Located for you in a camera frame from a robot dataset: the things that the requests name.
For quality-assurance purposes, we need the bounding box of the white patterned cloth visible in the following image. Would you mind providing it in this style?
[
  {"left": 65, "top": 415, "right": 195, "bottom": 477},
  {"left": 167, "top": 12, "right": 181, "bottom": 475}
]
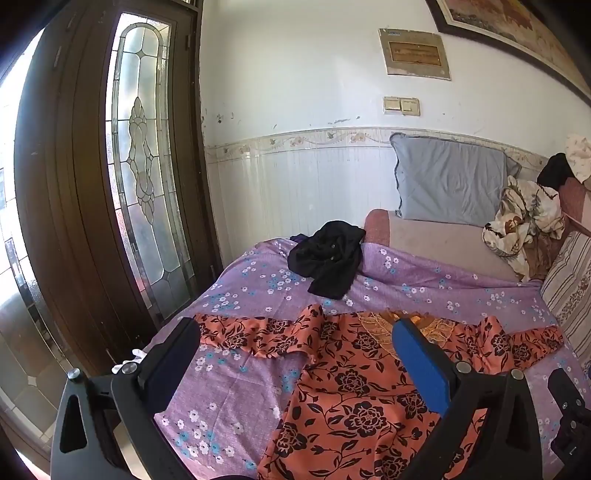
[{"left": 566, "top": 134, "right": 591, "bottom": 183}]

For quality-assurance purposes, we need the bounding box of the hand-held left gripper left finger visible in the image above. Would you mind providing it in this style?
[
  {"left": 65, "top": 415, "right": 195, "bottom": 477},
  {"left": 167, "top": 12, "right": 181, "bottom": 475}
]
[{"left": 50, "top": 316, "right": 201, "bottom": 480}]

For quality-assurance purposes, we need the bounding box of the black cloth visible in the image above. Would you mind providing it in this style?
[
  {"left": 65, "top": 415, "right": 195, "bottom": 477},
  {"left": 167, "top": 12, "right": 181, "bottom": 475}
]
[{"left": 537, "top": 153, "right": 575, "bottom": 189}]

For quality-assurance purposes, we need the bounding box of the beige double light switch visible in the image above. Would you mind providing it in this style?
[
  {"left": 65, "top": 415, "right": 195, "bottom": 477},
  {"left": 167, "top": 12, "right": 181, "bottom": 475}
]
[{"left": 383, "top": 96, "right": 421, "bottom": 116}]

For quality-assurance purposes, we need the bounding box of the open wooden glazed door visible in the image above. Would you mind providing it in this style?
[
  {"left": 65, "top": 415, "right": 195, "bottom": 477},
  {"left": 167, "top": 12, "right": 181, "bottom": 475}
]
[{"left": 0, "top": 28, "right": 100, "bottom": 462}]

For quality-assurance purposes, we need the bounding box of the orange black floral garment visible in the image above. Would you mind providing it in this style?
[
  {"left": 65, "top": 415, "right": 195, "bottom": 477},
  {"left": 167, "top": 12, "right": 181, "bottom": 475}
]
[{"left": 193, "top": 305, "right": 565, "bottom": 480}]

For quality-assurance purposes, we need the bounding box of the white green sock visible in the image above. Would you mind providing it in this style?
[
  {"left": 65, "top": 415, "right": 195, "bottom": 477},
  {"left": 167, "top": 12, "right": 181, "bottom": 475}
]
[{"left": 113, "top": 349, "right": 147, "bottom": 374}]

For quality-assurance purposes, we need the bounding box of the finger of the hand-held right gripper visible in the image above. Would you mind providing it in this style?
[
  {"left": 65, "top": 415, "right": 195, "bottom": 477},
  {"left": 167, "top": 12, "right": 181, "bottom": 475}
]
[{"left": 547, "top": 368, "right": 591, "bottom": 467}]

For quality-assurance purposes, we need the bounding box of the pink beige blanket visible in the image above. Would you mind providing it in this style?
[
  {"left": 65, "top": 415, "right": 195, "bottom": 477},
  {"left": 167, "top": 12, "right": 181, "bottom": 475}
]
[{"left": 364, "top": 178, "right": 591, "bottom": 283}]

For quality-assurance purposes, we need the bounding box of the cream brown floral cloth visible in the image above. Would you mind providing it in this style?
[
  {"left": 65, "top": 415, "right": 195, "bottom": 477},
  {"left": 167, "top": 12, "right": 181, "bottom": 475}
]
[{"left": 482, "top": 175, "right": 566, "bottom": 282}]

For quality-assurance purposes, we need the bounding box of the grey pillow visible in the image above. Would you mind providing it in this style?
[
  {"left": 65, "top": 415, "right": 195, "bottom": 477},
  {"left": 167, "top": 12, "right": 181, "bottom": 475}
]
[{"left": 390, "top": 132, "right": 522, "bottom": 225}]

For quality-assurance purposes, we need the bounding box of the purple floral bed sheet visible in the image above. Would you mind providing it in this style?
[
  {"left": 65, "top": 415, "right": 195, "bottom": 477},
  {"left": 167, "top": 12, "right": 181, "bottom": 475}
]
[{"left": 139, "top": 237, "right": 591, "bottom": 480}]

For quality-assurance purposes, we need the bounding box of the dark framed wall picture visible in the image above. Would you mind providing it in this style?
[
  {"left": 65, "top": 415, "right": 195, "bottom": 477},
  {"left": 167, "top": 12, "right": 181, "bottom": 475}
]
[{"left": 425, "top": 0, "right": 591, "bottom": 100}]

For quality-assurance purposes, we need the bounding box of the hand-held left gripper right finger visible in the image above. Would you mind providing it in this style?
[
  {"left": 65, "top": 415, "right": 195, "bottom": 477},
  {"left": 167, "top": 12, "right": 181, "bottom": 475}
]
[{"left": 392, "top": 318, "right": 543, "bottom": 480}]

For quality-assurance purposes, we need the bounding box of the striped floral pillow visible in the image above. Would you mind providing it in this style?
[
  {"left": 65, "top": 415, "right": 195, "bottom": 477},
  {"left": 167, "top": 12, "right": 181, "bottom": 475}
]
[{"left": 540, "top": 231, "right": 591, "bottom": 370}]

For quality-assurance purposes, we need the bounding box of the beige wall plaque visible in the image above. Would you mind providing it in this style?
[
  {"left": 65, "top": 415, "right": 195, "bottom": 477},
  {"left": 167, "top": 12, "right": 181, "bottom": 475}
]
[{"left": 379, "top": 28, "right": 451, "bottom": 81}]

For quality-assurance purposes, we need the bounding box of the stained glass wooden door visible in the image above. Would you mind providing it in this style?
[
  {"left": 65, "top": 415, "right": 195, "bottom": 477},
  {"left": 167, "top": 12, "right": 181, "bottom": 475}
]
[{"left": 14, "top": 0, "right": 223, "bottom": 377}]

